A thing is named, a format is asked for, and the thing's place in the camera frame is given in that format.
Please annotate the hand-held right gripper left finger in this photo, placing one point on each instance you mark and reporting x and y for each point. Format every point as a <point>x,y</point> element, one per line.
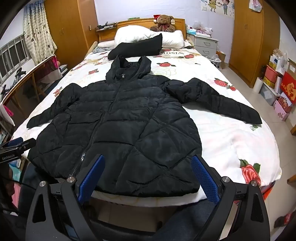
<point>91,178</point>

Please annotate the white basket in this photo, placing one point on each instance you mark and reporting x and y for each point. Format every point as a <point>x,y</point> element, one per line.
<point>217,61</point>

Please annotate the grey nightstand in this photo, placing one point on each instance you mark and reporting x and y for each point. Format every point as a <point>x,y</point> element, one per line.
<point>204,44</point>

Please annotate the grey cloth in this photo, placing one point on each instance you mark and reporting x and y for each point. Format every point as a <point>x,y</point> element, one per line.
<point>101,50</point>

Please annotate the black puffer jacket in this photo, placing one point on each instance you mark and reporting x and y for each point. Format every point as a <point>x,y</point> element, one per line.
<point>129,115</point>

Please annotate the clutter of bags and tissues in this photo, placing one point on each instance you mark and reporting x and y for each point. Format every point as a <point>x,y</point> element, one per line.
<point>198,26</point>

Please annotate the wooden wardrobe with hanging bag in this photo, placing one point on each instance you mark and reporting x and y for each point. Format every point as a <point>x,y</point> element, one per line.
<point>247,41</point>

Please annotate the brown teddy bear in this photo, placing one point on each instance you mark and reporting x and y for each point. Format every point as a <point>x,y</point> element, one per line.
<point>164,22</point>

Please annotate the bed with floral blanket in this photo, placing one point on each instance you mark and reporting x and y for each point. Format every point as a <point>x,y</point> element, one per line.
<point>231,139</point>

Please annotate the white plastic bag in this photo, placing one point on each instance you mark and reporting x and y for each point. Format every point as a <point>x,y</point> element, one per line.
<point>255,4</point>

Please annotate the patterned curtain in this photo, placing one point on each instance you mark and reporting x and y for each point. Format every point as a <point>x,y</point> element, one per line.
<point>38,34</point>

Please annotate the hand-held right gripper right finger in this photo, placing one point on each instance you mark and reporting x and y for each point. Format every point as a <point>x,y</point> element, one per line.
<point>204,178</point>

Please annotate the wooden chair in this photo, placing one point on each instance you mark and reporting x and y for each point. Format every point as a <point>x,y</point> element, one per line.
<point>23,92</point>

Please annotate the black folded cloth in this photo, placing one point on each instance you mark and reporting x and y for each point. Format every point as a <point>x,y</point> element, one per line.
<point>138,47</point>

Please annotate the wooden wardrobe beside curtain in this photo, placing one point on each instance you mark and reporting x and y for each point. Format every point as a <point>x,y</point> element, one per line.
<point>69,27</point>

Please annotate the pale small pillow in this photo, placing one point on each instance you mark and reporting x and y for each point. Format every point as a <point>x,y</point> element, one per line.
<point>105,44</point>

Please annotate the white pillow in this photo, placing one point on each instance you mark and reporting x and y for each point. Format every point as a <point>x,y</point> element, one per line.
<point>131,33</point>

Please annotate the red santa hat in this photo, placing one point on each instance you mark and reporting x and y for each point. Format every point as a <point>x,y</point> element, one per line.
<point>157,17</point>

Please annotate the white roll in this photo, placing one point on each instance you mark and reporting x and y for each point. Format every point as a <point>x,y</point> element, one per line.
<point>257,85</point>

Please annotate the cartoon wall sticker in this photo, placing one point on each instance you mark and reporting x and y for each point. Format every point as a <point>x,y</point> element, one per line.
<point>217,5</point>

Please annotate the dark items on headboard shelf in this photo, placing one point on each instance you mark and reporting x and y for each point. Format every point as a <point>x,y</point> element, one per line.
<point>106,25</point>

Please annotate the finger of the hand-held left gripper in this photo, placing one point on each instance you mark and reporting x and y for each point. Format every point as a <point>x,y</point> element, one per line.
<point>27,143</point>

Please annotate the window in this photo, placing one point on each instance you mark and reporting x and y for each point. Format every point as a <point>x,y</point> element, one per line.
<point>13,53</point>

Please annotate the stack of cardboard boxes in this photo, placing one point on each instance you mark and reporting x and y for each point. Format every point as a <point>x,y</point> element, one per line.
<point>286,88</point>

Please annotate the wooden headboard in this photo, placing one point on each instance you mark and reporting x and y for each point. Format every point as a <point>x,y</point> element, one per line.
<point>138,23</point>

